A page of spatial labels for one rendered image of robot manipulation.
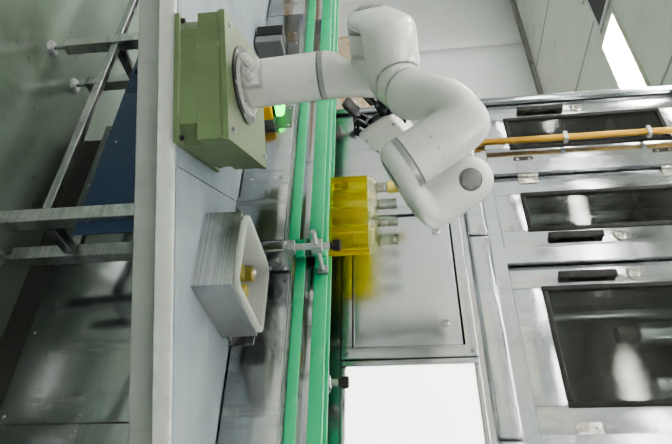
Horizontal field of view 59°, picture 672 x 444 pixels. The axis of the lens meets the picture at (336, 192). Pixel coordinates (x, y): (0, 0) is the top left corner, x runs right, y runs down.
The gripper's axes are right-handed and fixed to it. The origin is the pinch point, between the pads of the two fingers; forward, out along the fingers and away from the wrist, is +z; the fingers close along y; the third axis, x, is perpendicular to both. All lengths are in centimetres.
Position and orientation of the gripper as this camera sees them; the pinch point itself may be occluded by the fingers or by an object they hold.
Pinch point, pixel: (358, 100)
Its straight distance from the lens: 125.5
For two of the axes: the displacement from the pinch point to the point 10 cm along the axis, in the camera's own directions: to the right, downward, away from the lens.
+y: -6.3, 3.6, 6.9
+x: 3.5, -6.7, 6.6
